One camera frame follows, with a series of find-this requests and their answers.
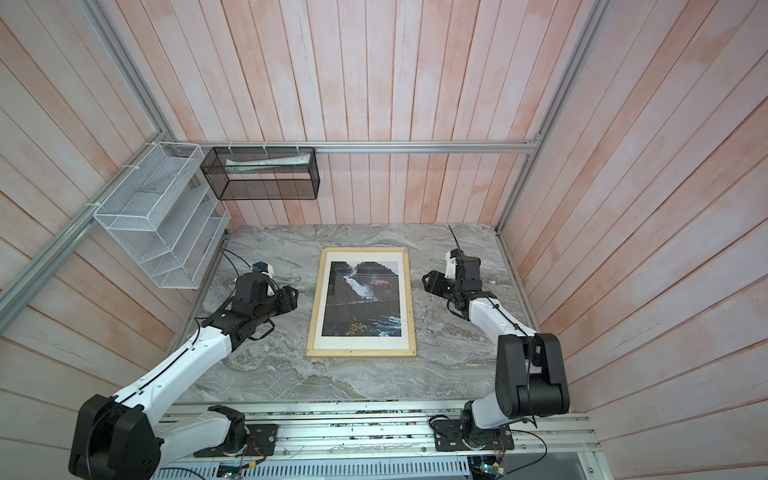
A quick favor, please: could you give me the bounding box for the white wire mesh shelf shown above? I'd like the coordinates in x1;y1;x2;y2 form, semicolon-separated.
94;142;230;290

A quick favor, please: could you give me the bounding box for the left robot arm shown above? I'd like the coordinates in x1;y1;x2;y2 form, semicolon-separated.
68;263;299;479

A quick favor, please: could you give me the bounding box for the aluminium frame profile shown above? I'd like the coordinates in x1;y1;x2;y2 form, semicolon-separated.
1;1;615;331

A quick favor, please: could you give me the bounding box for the black wire mesh basket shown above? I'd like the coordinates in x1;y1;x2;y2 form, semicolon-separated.
201;146;321;201

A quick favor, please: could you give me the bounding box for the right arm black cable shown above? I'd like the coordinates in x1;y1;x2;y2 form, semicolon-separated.
427;225;550;479

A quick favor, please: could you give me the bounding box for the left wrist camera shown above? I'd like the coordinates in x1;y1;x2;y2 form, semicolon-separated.
251;261;275;278

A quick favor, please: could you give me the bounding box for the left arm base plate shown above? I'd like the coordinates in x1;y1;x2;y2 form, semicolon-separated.
193;422;278;458

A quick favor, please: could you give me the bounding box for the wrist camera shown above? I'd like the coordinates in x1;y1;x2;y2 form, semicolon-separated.
444;248;464;280
251;261;275;278

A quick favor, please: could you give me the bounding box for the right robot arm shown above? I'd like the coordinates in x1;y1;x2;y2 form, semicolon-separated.
422;248;570;449

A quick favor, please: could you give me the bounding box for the white passe-partout mat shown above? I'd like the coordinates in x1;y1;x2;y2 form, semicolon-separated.
306;247;417;358

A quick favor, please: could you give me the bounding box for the waterfall photo print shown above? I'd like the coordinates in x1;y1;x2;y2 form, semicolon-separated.
321;261;402;338

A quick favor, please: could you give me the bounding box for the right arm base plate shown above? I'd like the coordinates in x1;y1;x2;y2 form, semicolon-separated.
428;416;515;452

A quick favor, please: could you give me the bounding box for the wooden picture frame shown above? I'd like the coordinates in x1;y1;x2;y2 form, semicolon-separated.
305;246;418;359

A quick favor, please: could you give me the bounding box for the paper in black basket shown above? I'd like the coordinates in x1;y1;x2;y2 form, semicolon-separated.
224;154;312;174

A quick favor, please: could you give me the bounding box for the aluminium rail platform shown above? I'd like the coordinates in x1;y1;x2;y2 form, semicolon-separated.
160;400;612;479

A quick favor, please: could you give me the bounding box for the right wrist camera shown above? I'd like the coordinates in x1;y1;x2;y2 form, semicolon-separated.
444;248;464;280

